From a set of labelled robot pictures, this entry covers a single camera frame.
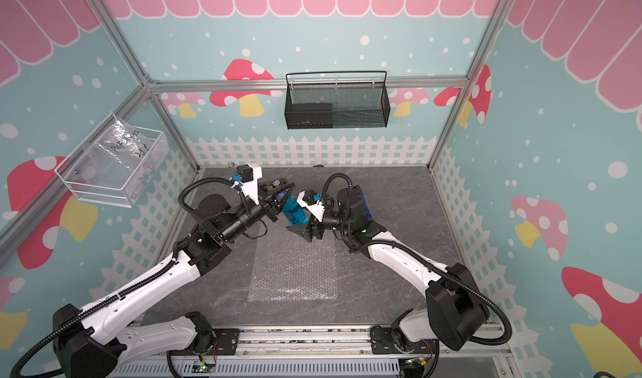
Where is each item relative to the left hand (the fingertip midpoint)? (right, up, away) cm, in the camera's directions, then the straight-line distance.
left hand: (292, 186), depth 64 cm
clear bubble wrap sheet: (-6, -28, +25) cm, 38 cm away
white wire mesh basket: (-53, +6, +9) cm, 55 cm away
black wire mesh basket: (+13, +34, +31) cm, 48 cm away
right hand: (-1, -8, +9) cm, 12 cm away
